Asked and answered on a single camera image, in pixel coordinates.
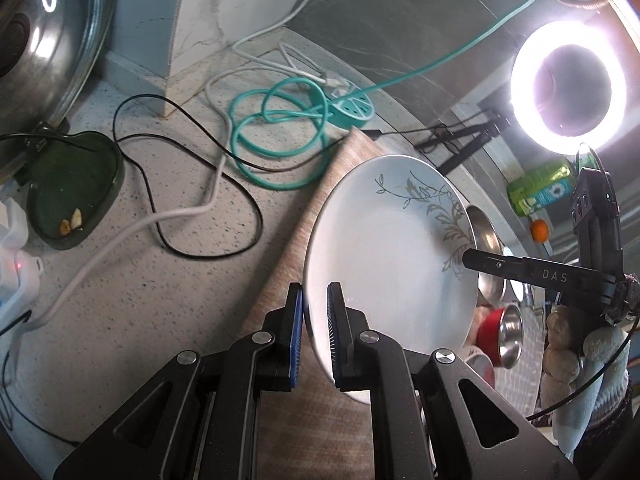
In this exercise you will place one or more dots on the person's right forearm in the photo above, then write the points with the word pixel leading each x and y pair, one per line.
pixel 605 425

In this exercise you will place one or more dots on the orange fruit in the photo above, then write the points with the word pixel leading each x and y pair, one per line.
pixel 539 230

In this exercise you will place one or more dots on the beige checkered cloth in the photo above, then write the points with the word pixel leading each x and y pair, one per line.
pixel 310 195

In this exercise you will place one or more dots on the green dish soap bottle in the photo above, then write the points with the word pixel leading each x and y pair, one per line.
pixel 540 187

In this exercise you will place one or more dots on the dark green glass dish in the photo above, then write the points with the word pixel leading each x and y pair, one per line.
pixel 80 185

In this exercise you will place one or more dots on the person's right hand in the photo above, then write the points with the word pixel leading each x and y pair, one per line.
pixel 562 350

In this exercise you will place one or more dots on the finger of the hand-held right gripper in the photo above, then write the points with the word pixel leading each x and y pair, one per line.
pixel 500 264

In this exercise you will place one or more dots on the white power strip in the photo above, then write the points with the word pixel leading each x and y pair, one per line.
pixel 20 280

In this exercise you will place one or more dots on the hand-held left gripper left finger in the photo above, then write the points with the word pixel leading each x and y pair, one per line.
pixel 296 335

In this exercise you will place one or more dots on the red stainless steel bowl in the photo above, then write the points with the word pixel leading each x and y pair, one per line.
pixel 510 332

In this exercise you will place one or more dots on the white plate grey leaf print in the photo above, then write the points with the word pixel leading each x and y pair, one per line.
pixel 390 260

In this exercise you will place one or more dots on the garlic piece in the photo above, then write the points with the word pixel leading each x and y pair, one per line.
pixel 65 227
pixel 77 219

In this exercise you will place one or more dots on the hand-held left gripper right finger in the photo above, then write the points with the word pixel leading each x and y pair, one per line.
pixel 332 335

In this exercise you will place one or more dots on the large stainless steel bowl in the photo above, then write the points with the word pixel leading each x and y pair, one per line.
pixel 487 232

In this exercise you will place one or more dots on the black tripod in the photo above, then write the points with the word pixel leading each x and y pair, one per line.
pixel 465 132

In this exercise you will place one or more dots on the steel pot lid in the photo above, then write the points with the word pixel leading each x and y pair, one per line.
pixel 75 60

